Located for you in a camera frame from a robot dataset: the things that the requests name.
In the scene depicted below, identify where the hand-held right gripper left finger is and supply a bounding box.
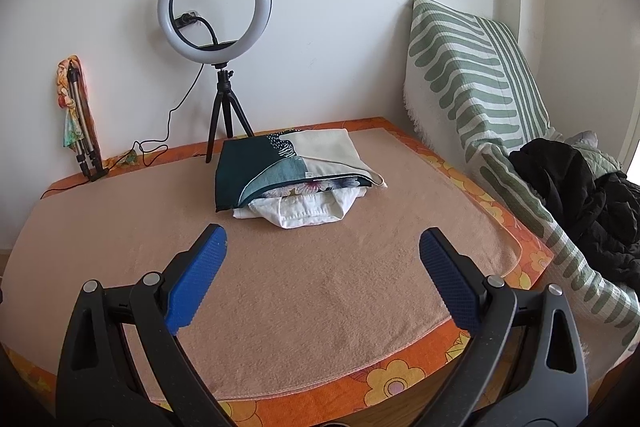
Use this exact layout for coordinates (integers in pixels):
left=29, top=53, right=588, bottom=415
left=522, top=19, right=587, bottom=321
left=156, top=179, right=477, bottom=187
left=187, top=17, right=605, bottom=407
left=56, top=223, right=236, bottom=427

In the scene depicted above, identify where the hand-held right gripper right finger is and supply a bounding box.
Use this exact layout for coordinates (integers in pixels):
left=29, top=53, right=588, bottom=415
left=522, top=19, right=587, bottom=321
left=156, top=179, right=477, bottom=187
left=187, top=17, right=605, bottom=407
left=419, top=227, right=590, bottom=427

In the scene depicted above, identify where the teal and white printed blouse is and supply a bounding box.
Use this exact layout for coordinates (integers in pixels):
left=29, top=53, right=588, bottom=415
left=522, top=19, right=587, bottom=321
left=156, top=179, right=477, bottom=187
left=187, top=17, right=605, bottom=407
left=214, top=127, right=388, bottom=212

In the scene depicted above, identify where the orange floral tablecloth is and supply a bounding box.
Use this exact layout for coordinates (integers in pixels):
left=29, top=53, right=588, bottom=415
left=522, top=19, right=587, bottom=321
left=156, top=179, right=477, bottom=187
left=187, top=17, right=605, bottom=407
left=0, top=117, right=556, bottom=427

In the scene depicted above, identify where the folded white garment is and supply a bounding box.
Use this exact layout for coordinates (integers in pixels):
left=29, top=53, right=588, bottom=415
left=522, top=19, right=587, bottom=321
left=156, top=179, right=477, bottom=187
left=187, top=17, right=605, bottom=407
left=232, top=187, right=363, bottom=229

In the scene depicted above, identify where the black jacket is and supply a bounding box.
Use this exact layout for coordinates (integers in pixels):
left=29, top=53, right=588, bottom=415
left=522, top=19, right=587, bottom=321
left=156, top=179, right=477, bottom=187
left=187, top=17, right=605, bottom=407
left=507, top=137, right=640, bottom=283

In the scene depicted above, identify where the folded floral garment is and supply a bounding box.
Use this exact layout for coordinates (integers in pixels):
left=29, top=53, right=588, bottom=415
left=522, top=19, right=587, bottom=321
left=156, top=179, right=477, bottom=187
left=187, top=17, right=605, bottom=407
left=260, top=177, right=373, bottom=200

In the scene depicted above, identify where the black mini tripod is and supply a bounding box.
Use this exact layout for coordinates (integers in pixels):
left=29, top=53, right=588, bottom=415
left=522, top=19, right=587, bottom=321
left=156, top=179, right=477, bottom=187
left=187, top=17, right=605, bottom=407
left=205, top=63, right=255, bottom=164

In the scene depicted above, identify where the grey quilted garment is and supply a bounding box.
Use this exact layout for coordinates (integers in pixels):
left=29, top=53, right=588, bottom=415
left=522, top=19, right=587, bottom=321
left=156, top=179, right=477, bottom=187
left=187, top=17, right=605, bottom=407
left=565, top=129, right=626, bottom=178

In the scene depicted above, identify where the folded silver tripod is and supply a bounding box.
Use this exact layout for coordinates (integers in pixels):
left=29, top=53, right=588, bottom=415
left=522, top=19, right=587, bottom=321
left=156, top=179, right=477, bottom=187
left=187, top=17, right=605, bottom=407
left=67, top=59, right=108, bottom=182

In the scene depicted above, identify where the green striped white throw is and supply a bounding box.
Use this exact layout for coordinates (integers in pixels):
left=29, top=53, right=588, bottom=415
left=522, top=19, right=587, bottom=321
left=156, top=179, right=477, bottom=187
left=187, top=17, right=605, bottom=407
left=402, top=0, right=640, bottom=343

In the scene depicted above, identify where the black ring light cable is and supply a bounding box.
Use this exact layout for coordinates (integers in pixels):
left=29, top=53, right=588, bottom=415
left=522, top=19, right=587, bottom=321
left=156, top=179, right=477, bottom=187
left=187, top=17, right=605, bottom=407
left=40, top=66, right=206, bottom=200

